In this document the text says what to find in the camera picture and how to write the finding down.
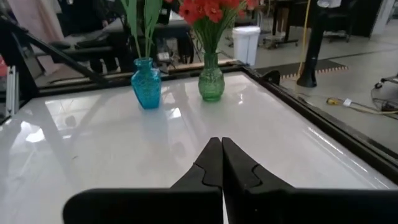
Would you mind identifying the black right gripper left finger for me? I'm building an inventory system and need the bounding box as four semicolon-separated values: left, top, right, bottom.
63;136;224;224

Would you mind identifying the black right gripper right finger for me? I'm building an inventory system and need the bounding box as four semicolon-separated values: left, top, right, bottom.
221;137;398;224

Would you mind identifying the blue glass vase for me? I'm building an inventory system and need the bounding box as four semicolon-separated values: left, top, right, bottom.
130;57;162;110

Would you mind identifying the green glass vase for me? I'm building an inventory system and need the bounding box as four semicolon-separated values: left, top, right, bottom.
198;52;226;103

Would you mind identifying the black mat orange-striped edge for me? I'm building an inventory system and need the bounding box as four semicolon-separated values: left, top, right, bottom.
254;58;348;80

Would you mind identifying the white waste bin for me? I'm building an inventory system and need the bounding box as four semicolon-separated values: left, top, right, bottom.
231;26;261;67

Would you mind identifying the office chair base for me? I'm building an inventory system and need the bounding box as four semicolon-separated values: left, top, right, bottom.
374;73;398;91

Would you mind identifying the pale pink cloth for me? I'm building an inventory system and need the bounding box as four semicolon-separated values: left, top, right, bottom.
7;0;65;75

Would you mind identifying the black table frame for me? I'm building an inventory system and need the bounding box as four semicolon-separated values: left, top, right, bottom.
0;12;398;184

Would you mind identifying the yellow extension cable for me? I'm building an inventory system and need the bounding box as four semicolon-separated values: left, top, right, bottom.
325;96;398;115

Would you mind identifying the thin yellow cable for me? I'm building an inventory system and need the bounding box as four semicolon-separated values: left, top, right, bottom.
297;0;313;80

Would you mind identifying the silver aluminium post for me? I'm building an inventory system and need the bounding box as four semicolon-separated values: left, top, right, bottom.
5;65;20;118

